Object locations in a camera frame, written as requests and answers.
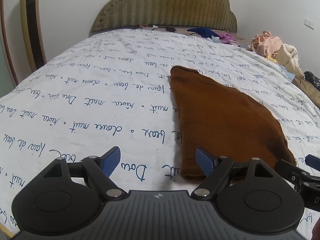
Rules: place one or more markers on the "brown knit sweater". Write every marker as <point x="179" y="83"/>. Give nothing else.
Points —
<point x="225" y="117"/>

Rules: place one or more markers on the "small pale blue cloth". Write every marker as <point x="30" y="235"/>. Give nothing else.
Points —
<point x="216" y="39"/>

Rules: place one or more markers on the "pink clothes pile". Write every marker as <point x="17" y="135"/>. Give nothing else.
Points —
<point x="266" y="43"/>

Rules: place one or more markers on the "yellow cloth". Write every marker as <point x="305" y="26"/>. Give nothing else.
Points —
<point x="272" y="59"/>

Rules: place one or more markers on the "white wall switch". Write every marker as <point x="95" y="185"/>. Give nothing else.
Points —
<point x="306" y="22"/>
<point x="311" y="25"/>

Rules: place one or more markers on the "white script-printed quilt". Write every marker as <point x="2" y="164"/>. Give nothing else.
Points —
<point x="87" y="92"/>

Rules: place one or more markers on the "light blue cloth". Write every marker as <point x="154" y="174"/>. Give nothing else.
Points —
<point x="287" y="73"/>

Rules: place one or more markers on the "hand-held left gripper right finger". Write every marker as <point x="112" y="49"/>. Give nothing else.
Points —
<point x="206" y="161"/>

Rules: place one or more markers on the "navy cloth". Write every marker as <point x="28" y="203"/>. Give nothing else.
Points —
<point x="202" y="32"/>

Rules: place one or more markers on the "purple cloth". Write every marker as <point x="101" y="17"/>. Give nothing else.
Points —
<point x="226" y="37"/>

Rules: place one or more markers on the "cream quilted jacket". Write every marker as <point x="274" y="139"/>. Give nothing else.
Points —
<point x="290" y="57"/>

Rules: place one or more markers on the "gold tower air conditioner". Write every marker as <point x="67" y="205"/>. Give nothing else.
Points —
<point x="32" y="25"/>

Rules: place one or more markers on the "tan jacket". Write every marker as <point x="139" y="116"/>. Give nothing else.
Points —
<point x="306" y="87"/>

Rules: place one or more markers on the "green padded headboard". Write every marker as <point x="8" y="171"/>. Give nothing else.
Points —
<point x="162" y="5"/>

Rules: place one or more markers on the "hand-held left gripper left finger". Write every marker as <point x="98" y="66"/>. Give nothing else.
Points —
<point x="111" y="161"/>

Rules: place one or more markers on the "black charger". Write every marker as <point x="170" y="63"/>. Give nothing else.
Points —
<point x="171" y="29"/>

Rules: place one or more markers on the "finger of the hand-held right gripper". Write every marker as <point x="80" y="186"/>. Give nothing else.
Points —
<point x="313" y="160"/>
<point x="286" y="166"/>

